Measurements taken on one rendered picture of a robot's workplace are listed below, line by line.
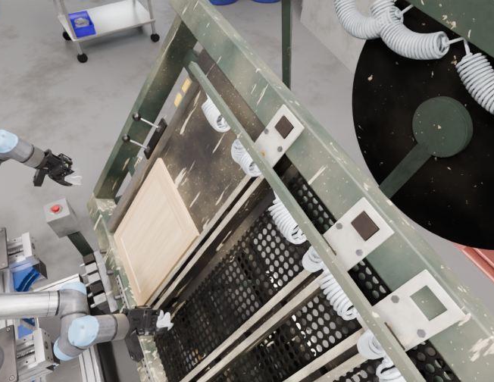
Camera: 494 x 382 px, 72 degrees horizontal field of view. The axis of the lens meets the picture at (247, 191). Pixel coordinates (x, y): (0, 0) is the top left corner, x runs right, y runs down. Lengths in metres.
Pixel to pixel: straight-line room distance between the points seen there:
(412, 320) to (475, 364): 0.12
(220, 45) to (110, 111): 2.87
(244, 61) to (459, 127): 0.64
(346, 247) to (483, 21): 0.60
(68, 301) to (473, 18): 1.33
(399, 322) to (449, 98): 0.64
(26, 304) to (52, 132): 2.91
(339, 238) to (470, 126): 0.51
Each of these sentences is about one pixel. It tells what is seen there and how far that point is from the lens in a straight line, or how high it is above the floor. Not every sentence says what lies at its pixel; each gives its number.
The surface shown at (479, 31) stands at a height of 2.13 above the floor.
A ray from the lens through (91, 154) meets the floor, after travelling 3.61.
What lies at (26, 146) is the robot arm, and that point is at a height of 1.62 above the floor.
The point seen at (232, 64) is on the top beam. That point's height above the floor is 1.89.
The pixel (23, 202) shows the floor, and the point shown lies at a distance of 3.48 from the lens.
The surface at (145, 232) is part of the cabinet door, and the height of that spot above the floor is 1.11.
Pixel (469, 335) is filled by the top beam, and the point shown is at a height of 1.90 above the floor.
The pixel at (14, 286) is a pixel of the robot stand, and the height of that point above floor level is 0.90.
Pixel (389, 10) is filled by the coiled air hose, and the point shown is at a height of 2.06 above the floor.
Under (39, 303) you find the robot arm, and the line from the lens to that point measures 1.21.
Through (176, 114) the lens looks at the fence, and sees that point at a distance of 1.48.
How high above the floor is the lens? 2.52
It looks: 54 degrees down
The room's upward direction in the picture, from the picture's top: 6 degrees clockwise
